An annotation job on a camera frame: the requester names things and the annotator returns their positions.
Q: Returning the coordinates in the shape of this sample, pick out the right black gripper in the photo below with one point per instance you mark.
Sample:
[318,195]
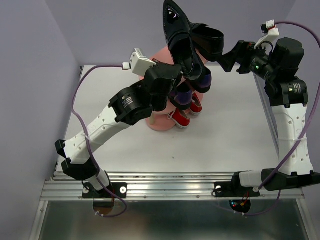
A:
[243,51]

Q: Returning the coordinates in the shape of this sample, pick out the pink three-tier shoe shelf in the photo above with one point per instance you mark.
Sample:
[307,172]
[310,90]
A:
[159,120]

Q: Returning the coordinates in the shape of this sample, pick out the red sneaker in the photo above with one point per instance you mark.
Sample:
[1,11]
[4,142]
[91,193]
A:
[180,118]
[196,106]

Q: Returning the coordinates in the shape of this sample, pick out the aluminium mounting rail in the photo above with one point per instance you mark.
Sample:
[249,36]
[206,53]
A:
[143,186]

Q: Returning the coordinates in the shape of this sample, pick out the purple loafer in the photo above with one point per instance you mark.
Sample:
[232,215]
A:
[181,99]
[202,85]

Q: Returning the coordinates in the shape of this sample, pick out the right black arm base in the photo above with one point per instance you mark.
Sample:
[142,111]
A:
[233,189]

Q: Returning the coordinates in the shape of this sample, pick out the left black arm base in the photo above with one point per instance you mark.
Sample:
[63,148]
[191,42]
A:
[117,188]

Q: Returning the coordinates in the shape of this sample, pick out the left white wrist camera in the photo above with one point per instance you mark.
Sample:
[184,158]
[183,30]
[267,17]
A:
[138,63]

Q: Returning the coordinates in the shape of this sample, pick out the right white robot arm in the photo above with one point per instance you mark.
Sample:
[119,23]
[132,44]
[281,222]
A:
[288,99]

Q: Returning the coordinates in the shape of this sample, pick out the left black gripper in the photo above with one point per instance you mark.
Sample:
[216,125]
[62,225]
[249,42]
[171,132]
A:
[180,71]

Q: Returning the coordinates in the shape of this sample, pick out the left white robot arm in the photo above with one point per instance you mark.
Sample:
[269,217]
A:
[125,109]

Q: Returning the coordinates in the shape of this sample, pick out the black loafer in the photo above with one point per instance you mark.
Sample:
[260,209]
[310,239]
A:
[208,41]
[177,31]

